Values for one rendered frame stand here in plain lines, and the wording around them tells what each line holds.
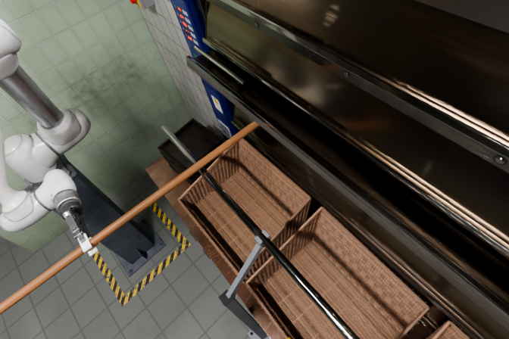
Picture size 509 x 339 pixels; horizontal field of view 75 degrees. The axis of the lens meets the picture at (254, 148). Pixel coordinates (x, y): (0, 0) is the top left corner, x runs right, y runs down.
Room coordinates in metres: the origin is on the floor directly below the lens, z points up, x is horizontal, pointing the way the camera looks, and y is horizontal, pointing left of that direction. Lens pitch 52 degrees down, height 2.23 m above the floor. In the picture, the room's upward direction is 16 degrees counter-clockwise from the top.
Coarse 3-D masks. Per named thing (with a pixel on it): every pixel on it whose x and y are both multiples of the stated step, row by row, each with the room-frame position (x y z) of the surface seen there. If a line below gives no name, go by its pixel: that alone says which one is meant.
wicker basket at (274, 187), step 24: (240, 144) 1.17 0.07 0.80; (216, 168) 1.09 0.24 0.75; (240, 168) 1.15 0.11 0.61; (264, 168) 0.98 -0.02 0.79; (192, 192) 1.01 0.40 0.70; (216, 192) 1.04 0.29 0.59; (240, 192) 1.00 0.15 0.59; (264, 192) 0.95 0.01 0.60; (288, 192) 0.81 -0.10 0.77; (192, 216) 0.85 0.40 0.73; (216, 216) 0.89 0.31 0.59; (288, 216) 0.77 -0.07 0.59; (216, 240) 0.76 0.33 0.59; (240, 264) 0.59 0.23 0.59
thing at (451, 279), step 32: (224, 64) 1.10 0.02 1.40; (256, 96) 0.87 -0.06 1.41; (288, 128) 0.68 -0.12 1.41; (320, 128) 0.66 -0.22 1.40; (352, 160) 0.50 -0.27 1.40; (384, 192) 0.38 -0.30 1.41; (384, 224) 0.30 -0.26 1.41; (416, 224) 0.27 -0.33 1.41; (448, 224) 0.26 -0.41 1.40; (448, 256) 0.18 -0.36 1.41; (480, 256) 0.17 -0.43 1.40
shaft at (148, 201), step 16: (224, 144) 0.86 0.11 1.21; (208, 160) 0.81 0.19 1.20; (176, 176) 0.77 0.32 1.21; (160, 192) 0.72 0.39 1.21; (144, 208) 0.68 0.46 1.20; (112, 224) 0.64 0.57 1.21; (96, 240) 0.60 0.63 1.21; (80, 256) 0.56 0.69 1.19; (48, 272) 0.52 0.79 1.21; (32, 288) 0.49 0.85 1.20; (0, 304) 0.46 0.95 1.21
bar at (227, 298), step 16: (176, 144) 0.97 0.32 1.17; (192, 160) 0.85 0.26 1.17; (208, 176) 0.75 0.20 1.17; (224, 192) 0.66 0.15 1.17; (240, 208) 0.58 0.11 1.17; (256, 240) 0.45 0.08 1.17; (256, 256) 0.42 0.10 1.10; (240, 272) 0.40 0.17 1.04; (288, 272) 0.32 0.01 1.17; (304, 288) 0.26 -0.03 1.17; (224, 304) 0.34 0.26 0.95; (240, 304) 0.38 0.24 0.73; (320, 304) 0.20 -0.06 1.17; (336, 320) 0.15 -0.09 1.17; (256, 336) 0.36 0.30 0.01; (352, 336) 0.11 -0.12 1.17
